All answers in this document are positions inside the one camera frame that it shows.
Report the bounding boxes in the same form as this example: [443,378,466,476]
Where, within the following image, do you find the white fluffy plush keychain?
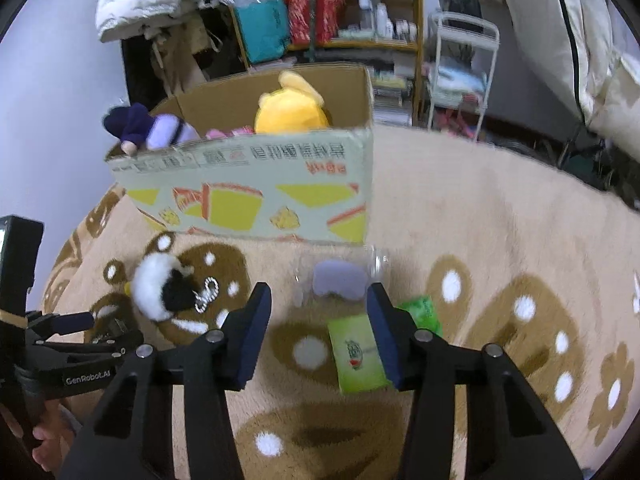
[127,252,221,323]

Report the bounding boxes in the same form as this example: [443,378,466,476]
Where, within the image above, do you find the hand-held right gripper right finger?
[366,281,583,480]

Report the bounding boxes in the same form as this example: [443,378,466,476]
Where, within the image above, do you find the yellow wooden shelf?
[217,0,425,68]

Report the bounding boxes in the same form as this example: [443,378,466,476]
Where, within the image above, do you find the teal tote bag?
[232,0,292,63]

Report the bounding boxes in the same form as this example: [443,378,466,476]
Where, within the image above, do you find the row of cosmetic bottles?
[357,0,418,41]

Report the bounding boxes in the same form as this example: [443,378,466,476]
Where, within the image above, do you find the printed cardboard box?
[104,63,375,247]

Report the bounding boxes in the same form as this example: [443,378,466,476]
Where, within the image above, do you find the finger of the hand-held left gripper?
[25,311,96,343]
[90,317,147,357]

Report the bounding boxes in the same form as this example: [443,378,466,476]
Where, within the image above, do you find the person's left hand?
[31,407,83,478]

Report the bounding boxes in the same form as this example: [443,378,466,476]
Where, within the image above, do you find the green pole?
[307,0,321,66]

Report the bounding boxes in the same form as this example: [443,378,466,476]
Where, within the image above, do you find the green tissue pack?
[327,315,393,395]

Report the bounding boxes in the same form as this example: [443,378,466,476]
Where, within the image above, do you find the black bag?
[439,0,483,21]

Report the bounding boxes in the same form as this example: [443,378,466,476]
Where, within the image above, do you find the yellow plush toy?
[254,70,332,135]

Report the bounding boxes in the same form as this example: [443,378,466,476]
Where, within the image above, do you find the folded blue white cloth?
[435,62,488,92]

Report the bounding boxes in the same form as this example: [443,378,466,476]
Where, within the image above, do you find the purple plush doll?
[102,103,201,156]

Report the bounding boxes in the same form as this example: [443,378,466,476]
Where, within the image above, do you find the pile of papers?
[372,67,416,126]

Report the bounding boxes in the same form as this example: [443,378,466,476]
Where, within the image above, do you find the green foil packet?
[397,296,443,338]

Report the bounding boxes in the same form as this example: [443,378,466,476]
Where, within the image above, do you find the black hanging garment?
[120,35,166,111]

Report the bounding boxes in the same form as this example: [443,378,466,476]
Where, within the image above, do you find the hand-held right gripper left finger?
[60,281,273,480]

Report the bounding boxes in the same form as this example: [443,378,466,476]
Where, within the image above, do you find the white puffer jacket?
[95,0,223,43]

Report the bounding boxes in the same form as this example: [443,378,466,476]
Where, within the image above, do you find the clear bag with purple item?
[292,245,391,311]

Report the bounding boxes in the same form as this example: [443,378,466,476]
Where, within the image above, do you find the beige patterned blanket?
[40,125,640,480]

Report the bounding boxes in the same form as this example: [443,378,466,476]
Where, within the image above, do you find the red patterned bag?
[282,0,348,46]

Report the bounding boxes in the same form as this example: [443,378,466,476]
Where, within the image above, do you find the beige hanging pants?
[150,10,211,101]

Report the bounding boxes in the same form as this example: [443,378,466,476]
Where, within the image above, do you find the white trolley cart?
[425,10,501,141]

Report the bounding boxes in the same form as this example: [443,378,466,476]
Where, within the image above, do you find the cream folding mattress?
[490,0,640,126]

